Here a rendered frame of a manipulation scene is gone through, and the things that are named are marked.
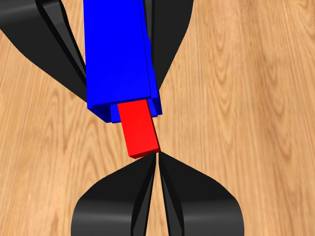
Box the blue hollow socket block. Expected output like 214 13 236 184
83 0 163 124

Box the thin red peg bar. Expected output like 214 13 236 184
117 99 161 159

